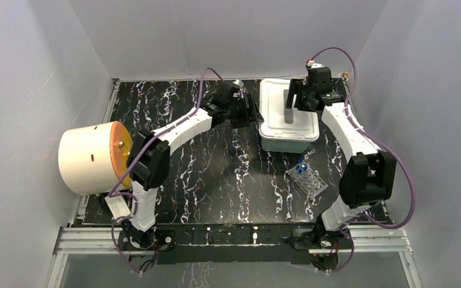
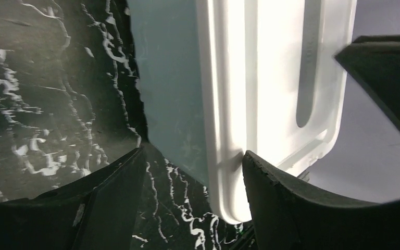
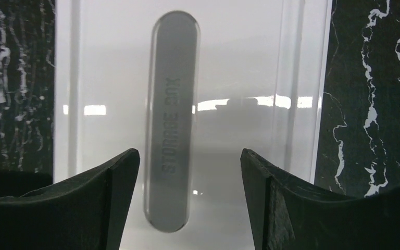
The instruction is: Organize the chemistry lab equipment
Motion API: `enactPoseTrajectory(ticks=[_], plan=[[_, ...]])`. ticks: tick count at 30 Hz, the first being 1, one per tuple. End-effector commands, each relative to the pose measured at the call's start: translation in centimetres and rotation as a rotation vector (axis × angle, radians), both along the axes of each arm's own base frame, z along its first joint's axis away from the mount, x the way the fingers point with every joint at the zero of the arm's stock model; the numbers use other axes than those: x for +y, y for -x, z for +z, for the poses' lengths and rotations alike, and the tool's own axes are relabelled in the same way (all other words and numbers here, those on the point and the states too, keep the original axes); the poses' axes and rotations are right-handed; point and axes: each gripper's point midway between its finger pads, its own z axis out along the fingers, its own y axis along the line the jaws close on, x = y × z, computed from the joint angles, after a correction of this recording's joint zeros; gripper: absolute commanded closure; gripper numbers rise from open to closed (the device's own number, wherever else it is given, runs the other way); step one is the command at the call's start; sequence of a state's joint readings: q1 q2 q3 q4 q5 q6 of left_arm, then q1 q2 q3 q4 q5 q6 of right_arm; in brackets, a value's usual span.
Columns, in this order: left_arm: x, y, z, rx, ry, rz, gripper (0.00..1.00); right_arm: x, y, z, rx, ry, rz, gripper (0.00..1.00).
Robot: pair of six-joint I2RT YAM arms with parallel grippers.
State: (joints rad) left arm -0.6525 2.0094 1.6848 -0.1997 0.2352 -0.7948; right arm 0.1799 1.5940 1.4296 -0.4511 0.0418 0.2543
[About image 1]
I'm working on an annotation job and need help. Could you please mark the white plastic bin lid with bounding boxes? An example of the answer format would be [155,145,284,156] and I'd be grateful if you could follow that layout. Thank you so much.
[259,78,319,142]

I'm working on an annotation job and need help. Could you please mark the clear test tube rack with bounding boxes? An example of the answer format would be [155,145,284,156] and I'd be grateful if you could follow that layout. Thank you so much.
[287,161,328,199]

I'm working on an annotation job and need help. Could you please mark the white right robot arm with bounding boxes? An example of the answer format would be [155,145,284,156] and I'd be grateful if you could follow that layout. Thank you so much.
[285,62,397,248]

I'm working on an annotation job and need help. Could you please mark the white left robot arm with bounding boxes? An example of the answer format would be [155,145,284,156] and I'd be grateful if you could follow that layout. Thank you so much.
[122,80,264,250]

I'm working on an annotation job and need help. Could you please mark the light teal plastic bin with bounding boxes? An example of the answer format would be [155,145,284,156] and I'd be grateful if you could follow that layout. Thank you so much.
[261,138,312,154]

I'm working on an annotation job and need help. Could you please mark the cream cylindrical centrifuge drum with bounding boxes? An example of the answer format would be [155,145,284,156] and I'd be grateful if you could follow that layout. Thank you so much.
[58,121,132,196]

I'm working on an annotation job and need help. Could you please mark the small white labelled box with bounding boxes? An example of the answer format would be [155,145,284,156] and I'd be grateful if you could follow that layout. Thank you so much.
[104,196,131,220]

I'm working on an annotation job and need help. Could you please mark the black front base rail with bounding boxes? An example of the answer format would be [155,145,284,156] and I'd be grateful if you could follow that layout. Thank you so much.
[155,223,351,265]

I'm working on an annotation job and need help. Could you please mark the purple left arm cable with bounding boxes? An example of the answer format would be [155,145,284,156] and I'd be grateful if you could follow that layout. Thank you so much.
[107,67,224,275]

